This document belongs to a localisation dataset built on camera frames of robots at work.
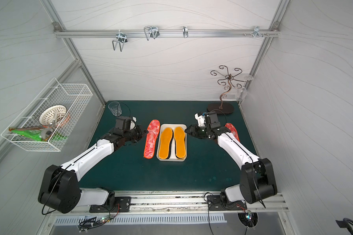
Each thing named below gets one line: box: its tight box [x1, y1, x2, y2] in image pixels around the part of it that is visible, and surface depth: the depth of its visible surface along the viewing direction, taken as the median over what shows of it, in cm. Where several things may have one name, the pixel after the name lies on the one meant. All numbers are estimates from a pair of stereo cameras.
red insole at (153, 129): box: [143, 119, 161, 160], surface depth 86 cm
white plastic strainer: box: [39, 104, 68, 126], surface depth 67 cm
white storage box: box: [156, 123, 175, 162], surface depth 92 cm
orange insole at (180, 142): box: [174, 126, 186, 160], surface depth 97 cm
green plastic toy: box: [8, 126, 68, 141], surface depth 56 cm
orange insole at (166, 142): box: [158, 127, 175, 160], surface depth 95 cm
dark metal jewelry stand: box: [207, 65, 246, 115], surface depth 98 cm
